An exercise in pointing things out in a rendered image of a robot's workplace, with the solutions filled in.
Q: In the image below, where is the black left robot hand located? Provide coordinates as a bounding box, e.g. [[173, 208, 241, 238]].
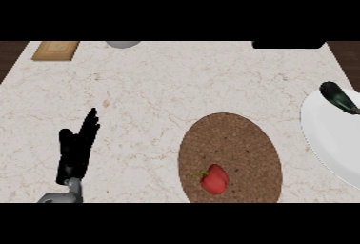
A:
[[55, 107, 102, 187]]

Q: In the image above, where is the brown oval placemat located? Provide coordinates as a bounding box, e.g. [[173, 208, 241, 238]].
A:
[[178, 112, 285, 204]]

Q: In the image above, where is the white plate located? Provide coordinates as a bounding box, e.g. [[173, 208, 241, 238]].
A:
[[300, 88, 360, 191]]

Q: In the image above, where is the dark eggplant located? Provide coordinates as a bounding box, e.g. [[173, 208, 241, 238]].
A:
[[319, 81, 360, 115]]

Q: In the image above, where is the red bell pepper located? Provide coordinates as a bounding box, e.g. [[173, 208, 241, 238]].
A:
[[195, 163, 231, 196]]

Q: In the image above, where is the wooden cutting board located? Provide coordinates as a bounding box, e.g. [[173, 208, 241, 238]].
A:
[[31, 41, 80, 62]]

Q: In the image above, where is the grey round bowl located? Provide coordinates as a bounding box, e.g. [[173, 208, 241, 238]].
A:
[[105, 41, 142, 50]]

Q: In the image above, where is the black appliance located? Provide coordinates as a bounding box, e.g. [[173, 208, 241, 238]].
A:
[[253, 41, 327, 50]]

